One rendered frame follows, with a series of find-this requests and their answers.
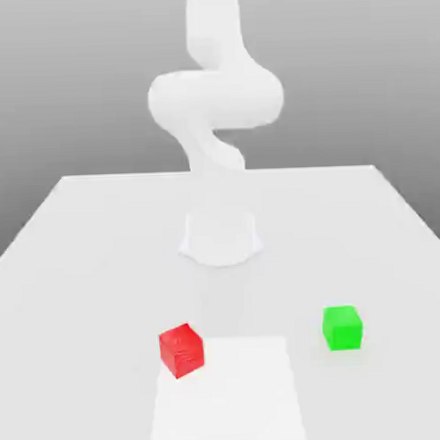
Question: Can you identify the small green cube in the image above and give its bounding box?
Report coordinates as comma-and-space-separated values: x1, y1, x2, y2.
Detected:
321, 303, 365, 352

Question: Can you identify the small red cube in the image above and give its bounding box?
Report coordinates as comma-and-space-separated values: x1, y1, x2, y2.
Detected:
157, 321, 206, 381

